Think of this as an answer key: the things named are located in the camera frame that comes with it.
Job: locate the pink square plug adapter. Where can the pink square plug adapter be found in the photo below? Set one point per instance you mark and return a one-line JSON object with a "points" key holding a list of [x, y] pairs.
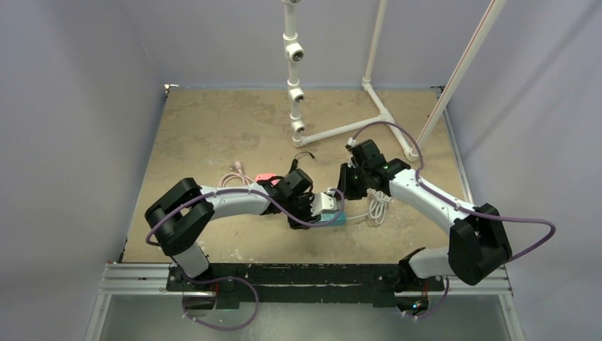
{"points": [[273, 178]]}

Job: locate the white PVC pipe frame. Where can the white PVC pipe frame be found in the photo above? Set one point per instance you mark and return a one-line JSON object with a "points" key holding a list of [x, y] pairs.
{"points": [[295, 54]]}

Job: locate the teal power strip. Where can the teal power strip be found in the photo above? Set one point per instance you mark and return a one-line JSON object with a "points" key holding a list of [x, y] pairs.
{"points": [[334, 219]]}

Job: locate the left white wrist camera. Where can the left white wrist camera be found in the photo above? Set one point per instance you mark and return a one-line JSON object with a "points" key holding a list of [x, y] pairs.
{"points": [[327, 202]]}

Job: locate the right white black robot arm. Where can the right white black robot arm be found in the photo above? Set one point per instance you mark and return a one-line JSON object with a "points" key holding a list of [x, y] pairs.
{"points": [[478, 243]]}

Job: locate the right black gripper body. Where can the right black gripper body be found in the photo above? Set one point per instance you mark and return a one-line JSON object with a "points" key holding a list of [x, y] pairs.
{"points": [[348, 182]]}

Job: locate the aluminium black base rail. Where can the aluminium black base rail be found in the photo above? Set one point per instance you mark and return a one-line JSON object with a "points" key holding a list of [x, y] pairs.
{"points": [[230, 284]]}

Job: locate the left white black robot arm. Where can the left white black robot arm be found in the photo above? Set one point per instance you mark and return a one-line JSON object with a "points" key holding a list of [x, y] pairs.
{"points": [[178, 218]]}

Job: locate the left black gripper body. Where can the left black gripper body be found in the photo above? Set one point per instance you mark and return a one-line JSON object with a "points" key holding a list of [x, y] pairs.
{"points": [[299, 207]]}

